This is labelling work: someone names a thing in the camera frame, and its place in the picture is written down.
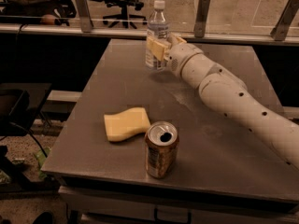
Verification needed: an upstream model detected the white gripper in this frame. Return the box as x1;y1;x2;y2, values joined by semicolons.
147;33;203;77

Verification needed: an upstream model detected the clear plastic water bottle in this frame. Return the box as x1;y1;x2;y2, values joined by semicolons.
146;0;169;71

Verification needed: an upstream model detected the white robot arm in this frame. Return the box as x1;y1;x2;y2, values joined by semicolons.
146;35;299;168

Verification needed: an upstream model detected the glass barrier panel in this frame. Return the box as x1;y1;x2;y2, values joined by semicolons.
0;0;299;37

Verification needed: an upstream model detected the yellow sponge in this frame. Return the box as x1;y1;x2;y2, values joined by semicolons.
104;107;150;142

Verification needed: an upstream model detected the open soda can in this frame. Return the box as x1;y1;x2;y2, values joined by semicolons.
145;121;179;179

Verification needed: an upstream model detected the seated person in background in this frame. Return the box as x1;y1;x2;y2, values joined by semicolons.
1;0;65;25

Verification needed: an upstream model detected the black side table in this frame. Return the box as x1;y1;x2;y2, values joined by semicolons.
0;83;51;136

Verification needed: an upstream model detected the green crumpled wrapper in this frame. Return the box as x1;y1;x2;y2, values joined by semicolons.
34;147;51;180

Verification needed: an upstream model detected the black shoe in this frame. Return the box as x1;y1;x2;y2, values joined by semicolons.
32;212;54;224

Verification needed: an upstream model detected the middle metal glass bracket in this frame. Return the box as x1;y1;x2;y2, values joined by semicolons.
193;0;211;38

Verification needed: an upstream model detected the left metal glass bracket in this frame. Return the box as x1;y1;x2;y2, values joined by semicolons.
75;0;93;33

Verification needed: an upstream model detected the black cable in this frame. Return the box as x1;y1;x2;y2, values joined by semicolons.
8;120;49;159

